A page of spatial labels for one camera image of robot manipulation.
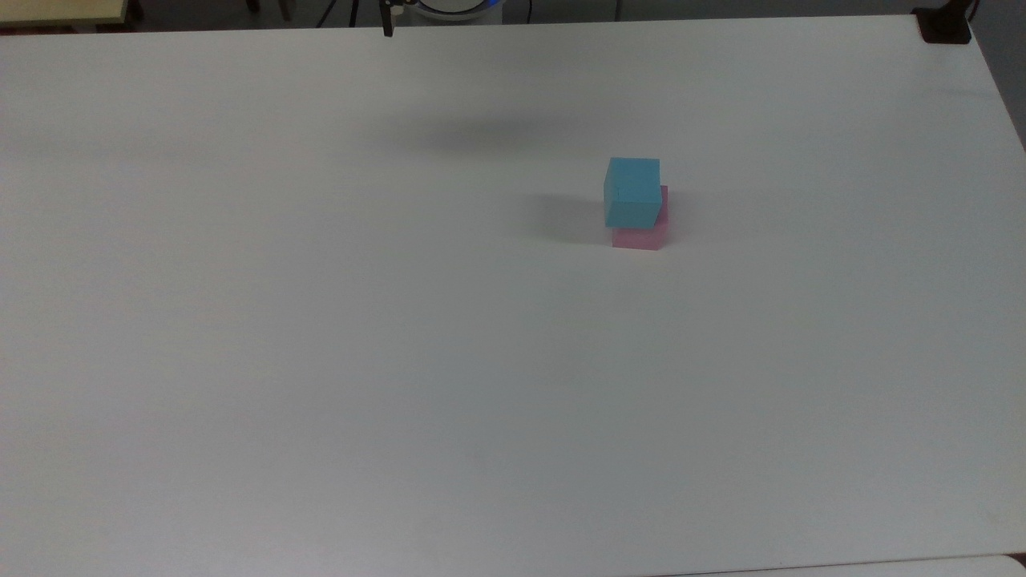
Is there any blue cube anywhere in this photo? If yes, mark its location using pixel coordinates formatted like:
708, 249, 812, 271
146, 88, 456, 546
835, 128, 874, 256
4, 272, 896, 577
604, 157, 663, 228

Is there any pink cube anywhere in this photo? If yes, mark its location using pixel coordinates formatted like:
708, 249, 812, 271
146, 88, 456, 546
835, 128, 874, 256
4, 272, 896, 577
612, 185, 670, 251

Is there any beige table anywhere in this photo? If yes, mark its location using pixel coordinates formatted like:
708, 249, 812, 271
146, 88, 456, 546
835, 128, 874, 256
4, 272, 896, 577
0, 0, 130, 30

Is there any black corner clamp mount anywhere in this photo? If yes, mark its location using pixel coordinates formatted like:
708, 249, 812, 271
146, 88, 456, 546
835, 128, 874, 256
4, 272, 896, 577
913, 5, 973, 45

